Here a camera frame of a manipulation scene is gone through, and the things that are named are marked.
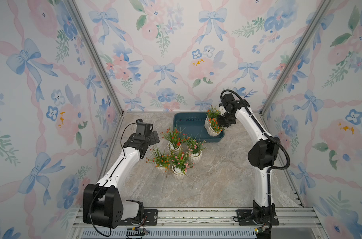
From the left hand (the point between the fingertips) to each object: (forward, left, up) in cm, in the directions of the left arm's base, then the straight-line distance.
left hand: (149, 136), depth 86 cm
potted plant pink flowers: (-6, -26, -2) cm, 27 cm away
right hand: (+14, -43, -4) cm, 46 cm away
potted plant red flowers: (-15, -9, -3) cm, 17 cm away
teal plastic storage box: (+22, -27, -15) cm, 38 cm away
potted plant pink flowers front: (-16, -18, -2) cm, 25 cm away
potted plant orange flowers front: (+7, -37, +1) cm, 38 cm away
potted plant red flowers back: (0, -15, -2) cm, 15 cm away
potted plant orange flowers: (+24, -40, -2) cm, 47 cm away
